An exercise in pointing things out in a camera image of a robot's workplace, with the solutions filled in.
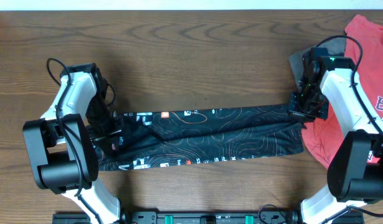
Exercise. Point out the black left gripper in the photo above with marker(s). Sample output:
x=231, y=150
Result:
x=118, y=130

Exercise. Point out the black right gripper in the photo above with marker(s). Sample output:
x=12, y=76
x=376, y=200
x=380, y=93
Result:
x=321, y=114

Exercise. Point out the black orange-patterned jersey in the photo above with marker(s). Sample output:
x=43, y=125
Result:
x=173, y=138

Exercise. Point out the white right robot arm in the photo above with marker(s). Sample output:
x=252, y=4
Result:
x=355, y=174

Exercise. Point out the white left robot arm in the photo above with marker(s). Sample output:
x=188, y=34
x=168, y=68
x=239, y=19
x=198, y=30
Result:
x=59, y=144

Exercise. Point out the grey t-shirt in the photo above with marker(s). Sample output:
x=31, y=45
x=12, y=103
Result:
x=298, y=60

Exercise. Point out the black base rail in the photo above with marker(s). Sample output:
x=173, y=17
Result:
x=267, y=214

